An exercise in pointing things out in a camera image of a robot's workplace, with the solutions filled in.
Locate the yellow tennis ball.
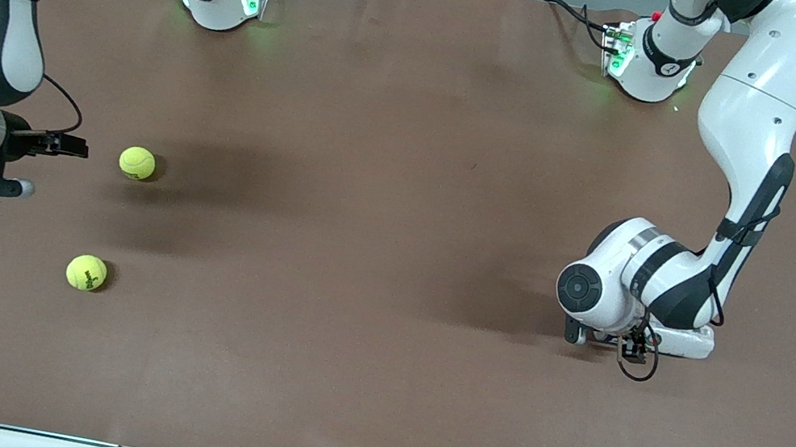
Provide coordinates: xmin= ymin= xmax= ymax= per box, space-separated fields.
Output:
xmin=116 ymin=143 xmax=159 ymax=184
xmin=63 ymin=252 xmax=110 ymax=295

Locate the clear tennis ball can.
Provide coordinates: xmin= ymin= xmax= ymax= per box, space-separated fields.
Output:
xmin=650 ymin=317 xmax=719 ymax=364

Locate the brown table cover sheet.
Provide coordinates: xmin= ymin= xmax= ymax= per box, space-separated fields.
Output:
xmin=0 ymin=0 xmax=796 ymax=447

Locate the silver left base connector box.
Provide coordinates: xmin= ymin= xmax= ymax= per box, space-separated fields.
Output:
xmin=595 ymin=19 xmax=639 ymax=81

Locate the black left base cable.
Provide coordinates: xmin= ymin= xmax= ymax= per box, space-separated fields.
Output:
xmin=536 ymin=0 xmax=619 ymax=52

